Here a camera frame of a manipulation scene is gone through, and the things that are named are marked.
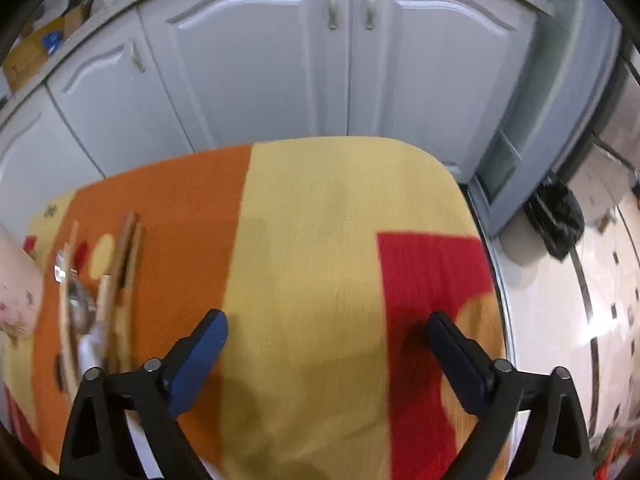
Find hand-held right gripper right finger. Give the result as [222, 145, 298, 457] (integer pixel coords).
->
[425, 311, 594, 480]

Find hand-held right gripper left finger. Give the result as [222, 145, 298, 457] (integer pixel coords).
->
[59, 308, 229, 480]

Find dark wooden chopstick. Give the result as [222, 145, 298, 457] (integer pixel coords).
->
[122, 222, 146, 371]
[107, 211, 138, 376]

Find metal spoon white handle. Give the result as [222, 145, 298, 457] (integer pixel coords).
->
[67, 280, 108, 376]

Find floral cup teal inside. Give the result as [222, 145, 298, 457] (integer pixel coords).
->
[0, 225, 45, 338]

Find orange yellow red tablecloth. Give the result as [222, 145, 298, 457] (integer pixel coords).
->
[0, 136, 513, 480]

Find black plastic bag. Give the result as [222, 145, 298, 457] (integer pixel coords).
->
[524, 172, 586, 261]

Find white cabinet door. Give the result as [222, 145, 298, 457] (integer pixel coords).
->
[46, 10, 197, 178]
[0, 87, 108, 211]
[350, 0, 540, 183]
[139, 0, 355, 153]

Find cardboard box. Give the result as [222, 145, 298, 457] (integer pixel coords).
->
[2, 16, 68, 95]

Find white kitchen cabinets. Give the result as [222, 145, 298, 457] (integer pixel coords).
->
[0, 0, 557, 126]

